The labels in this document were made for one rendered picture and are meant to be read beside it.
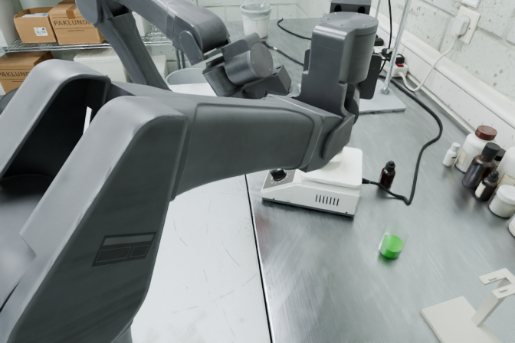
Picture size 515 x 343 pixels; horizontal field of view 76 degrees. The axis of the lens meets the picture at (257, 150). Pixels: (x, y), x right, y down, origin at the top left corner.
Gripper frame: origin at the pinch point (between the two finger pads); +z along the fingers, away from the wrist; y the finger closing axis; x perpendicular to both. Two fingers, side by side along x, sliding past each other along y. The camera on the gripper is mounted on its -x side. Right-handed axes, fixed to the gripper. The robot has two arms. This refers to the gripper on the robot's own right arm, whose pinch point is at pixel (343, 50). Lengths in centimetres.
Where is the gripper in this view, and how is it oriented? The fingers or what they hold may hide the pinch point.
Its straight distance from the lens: 57.1
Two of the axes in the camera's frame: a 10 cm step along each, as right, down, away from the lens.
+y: -9.7, -1.6, 2.1
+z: 2.6, -5.9, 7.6
